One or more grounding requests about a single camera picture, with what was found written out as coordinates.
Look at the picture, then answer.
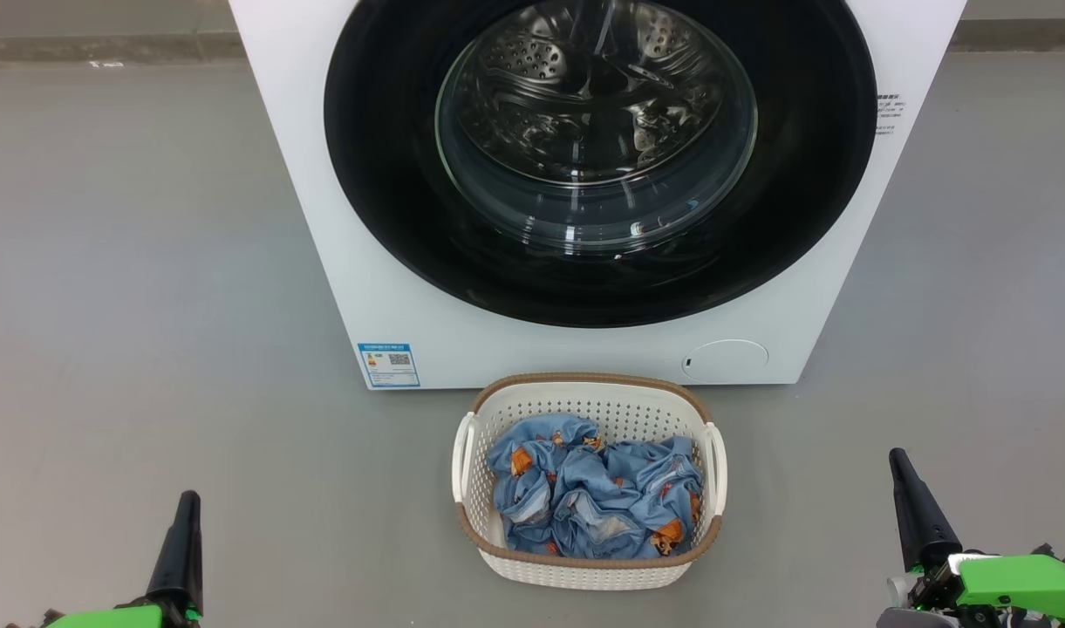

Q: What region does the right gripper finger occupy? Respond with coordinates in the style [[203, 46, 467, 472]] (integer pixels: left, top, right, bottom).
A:
[[889, 448, 963, 573]]

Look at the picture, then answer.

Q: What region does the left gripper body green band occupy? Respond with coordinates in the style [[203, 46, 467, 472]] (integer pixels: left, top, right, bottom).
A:
[[9, 597, 203, 628]]

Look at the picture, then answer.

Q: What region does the blue energy label sticker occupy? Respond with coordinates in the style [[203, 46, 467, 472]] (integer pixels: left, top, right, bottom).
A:
[[358, 342, 421, 389]]

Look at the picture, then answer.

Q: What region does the black round glass washer door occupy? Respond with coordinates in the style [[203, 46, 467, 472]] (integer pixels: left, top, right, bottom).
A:
[[324, 0, 878, 329]]

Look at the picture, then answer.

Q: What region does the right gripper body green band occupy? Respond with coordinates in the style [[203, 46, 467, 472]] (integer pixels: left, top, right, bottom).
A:
[[877, 545, 1065, 628]]

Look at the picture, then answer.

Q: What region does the white front-load washing machine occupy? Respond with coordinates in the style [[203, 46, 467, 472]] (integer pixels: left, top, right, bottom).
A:
[[229, 0, 969, 391]]

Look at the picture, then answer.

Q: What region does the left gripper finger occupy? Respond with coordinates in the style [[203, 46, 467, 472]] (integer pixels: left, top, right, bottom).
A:
[[147, 490, 204, 616]]

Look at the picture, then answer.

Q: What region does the cream basket with brown rim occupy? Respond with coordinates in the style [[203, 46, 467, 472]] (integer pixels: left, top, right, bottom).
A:
[[451, 372, 728, 591]]

